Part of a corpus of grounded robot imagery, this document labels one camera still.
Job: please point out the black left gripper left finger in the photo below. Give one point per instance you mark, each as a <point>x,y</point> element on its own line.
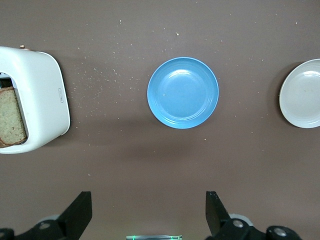
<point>72,217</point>

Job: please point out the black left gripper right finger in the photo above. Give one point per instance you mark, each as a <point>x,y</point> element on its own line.
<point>217,220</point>

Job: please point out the brown bread slice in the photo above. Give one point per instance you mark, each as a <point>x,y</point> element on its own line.
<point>11,117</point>

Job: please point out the blue plate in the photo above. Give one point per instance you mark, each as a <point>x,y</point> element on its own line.
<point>182,92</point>

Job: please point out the beige plate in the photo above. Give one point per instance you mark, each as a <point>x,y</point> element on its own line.
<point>302,95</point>

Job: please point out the white toaster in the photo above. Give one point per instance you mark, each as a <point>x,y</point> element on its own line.
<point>42,100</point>

